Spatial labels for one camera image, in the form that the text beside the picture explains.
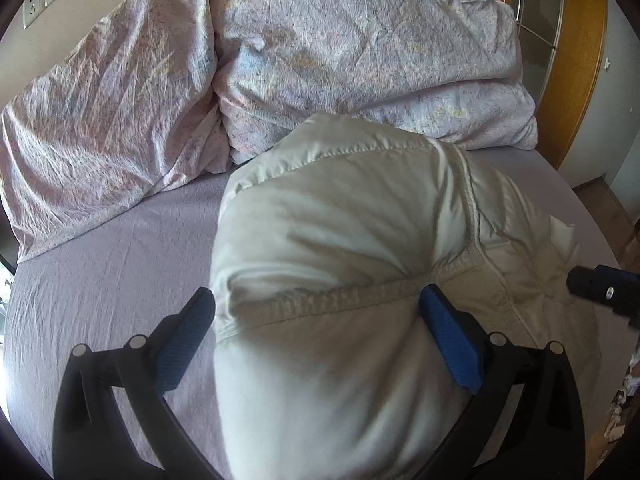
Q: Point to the right pink patterned pillow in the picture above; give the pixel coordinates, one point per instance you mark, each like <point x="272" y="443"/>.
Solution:
<point x="360" y="45"/>

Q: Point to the white wall socket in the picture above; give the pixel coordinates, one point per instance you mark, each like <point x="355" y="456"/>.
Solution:
<point x="34" y="9"/>

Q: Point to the pink floral pillow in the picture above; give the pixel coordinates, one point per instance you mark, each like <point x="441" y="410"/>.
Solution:
<point x="100" y="110"/>

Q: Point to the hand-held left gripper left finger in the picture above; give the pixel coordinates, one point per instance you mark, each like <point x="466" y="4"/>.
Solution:
<point x="182" y="340"/>

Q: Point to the lavender bed sheet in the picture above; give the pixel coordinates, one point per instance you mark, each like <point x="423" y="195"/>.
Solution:
<point x="125" y="270"/>

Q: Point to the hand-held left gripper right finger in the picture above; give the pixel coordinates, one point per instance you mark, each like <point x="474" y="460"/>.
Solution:
<point x="452" y="340"/>

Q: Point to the wooden door frame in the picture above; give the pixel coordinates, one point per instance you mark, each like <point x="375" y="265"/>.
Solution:
<point x="582" y="60"/>

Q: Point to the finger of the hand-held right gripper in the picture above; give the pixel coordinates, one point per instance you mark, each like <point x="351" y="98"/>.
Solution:
<point x="602" y="292"/>

